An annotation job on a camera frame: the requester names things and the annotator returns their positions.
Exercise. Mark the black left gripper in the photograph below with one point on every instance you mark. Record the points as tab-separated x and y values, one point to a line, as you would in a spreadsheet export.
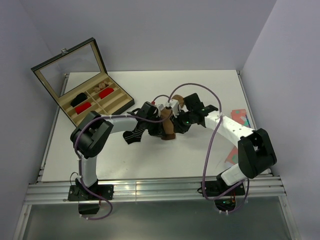
158	130

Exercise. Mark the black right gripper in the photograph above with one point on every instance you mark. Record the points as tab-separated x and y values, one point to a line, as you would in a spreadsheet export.
178	127

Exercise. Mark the tan ribbed sock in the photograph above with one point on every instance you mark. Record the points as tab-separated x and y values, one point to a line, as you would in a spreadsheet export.
167	123

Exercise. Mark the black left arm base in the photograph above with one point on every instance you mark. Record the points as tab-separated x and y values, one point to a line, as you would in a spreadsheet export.
88	203

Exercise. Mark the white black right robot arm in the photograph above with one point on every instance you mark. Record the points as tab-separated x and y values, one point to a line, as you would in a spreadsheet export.
254	148

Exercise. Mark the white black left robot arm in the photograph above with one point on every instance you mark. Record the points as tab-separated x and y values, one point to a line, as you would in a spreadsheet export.
90	136

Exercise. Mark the black white striped sock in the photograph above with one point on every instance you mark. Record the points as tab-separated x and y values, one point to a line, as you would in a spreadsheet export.
135	135

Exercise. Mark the red rolled sock right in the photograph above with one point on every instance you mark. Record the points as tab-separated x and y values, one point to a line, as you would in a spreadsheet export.
105	92

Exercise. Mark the red rolled sock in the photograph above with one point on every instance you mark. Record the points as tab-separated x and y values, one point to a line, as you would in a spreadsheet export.
105	92
81	108

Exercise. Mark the beige rolled sock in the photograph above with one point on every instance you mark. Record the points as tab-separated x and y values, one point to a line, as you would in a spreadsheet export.
100	86

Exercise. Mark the black rolled sock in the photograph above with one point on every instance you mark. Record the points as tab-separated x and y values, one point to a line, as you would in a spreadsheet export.
78	99

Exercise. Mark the red rolled sock left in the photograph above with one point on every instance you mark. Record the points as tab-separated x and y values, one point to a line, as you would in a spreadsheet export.
81	108

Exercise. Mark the black compartment storage box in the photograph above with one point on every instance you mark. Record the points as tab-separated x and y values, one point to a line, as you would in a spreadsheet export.
78	70

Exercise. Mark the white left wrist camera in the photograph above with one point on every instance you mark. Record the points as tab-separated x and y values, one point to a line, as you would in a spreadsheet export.
159	108

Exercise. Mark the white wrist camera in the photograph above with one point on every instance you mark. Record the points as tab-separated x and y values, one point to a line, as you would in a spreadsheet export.
159	108
175	106

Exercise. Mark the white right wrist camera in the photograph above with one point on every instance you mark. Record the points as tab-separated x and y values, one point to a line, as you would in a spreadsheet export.
175	106

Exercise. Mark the aluminium rail frame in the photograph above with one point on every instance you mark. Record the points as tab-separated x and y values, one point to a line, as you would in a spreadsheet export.
150	202

